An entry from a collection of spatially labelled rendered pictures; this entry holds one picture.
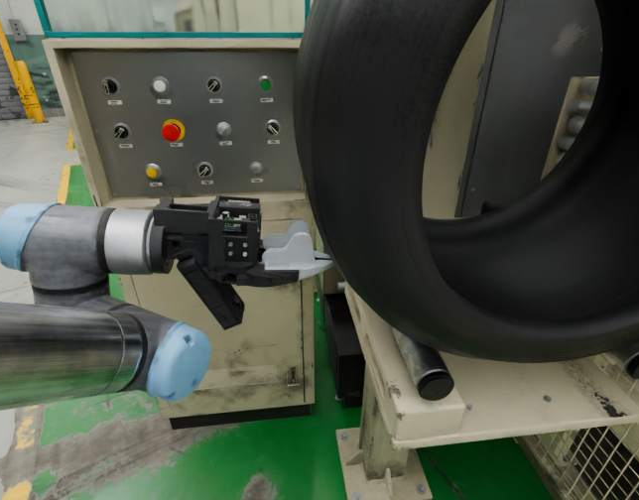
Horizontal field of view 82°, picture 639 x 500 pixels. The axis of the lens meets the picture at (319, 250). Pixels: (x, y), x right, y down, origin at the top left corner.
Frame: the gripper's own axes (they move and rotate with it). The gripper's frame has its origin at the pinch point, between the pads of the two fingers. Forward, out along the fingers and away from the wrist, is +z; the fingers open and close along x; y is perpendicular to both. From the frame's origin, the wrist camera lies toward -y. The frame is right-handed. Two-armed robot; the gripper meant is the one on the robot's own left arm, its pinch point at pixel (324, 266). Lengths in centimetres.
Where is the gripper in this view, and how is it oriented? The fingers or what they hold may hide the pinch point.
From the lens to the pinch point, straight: 47.1
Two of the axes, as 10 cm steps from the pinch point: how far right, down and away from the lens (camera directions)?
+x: -1.1, -4.8, 8.7
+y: 1.2, -8.7, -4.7
